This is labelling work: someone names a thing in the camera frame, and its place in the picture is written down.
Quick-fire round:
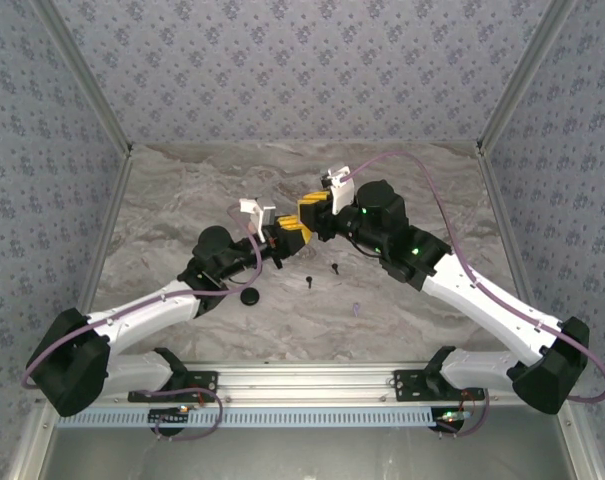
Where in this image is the aluminium side rail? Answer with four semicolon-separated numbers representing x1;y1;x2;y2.
476;144;553;354
59;147;136;369

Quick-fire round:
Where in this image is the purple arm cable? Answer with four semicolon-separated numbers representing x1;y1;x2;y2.
21;204;266;442
346;151;605;439

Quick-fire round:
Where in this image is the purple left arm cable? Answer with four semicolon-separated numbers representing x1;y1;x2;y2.
21;204;266;442

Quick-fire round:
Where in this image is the small black controller board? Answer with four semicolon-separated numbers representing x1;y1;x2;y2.
148;407;192;427
434;408;472;432

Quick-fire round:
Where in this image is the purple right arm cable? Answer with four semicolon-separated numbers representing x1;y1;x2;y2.
346;151;605;439

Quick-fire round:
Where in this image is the grey metal panel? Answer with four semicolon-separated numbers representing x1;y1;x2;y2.
9;424;605;480

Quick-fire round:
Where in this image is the aluminium corner post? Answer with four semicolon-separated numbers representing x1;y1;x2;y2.
475;0;582;154
34;0;135;159

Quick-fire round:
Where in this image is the white slotted cable duct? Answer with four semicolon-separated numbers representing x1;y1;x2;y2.
55;407;476;430

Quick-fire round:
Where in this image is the long aluminium base rail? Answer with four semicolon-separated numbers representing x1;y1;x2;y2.
37;363;573;405

